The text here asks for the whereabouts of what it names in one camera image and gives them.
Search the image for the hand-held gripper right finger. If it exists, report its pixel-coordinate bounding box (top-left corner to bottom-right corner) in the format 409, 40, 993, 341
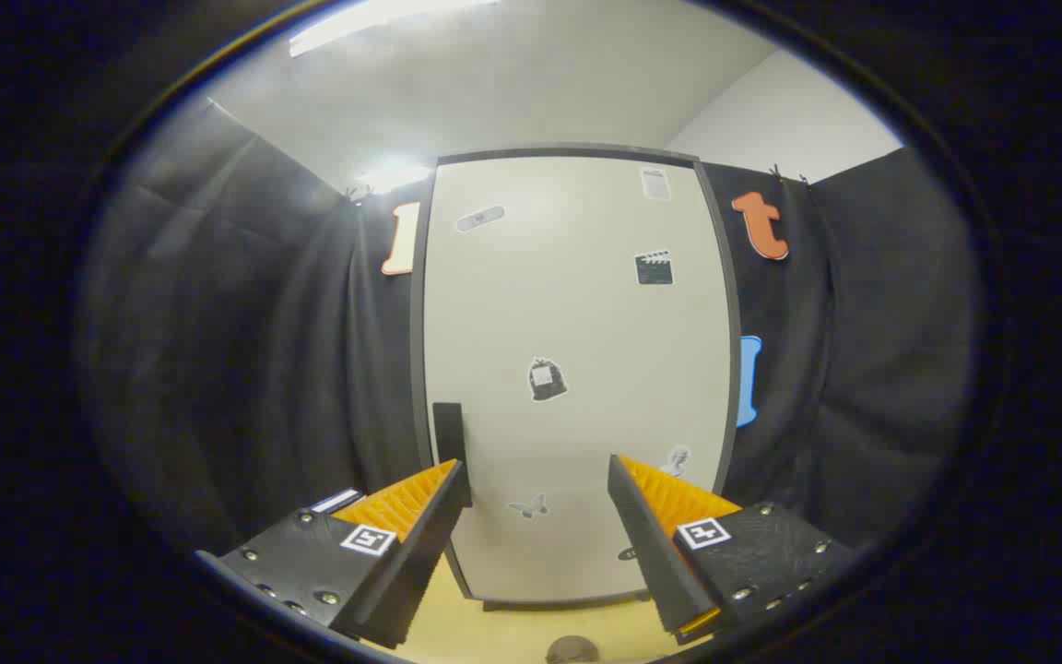
607, 454, 855, 646

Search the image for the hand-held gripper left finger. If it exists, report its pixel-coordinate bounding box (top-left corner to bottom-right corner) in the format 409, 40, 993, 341
195, 458, 474, 651

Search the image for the brown felt shoe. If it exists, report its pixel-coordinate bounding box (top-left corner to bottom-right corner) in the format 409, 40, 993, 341
546, 635, 599, 664

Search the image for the black door handle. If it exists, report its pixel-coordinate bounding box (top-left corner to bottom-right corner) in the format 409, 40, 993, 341
432, 402, 466, 468

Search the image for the grey shoe cabinet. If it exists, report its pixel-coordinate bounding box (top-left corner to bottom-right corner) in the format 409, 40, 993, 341
409, 143, 742, 611

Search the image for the dark blue book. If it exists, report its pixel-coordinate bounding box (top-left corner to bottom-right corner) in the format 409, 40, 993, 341
310, 488, 366, 515

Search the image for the black backdrop cloth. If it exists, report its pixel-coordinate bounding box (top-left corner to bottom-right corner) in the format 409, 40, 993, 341
79, 97, 984, 554

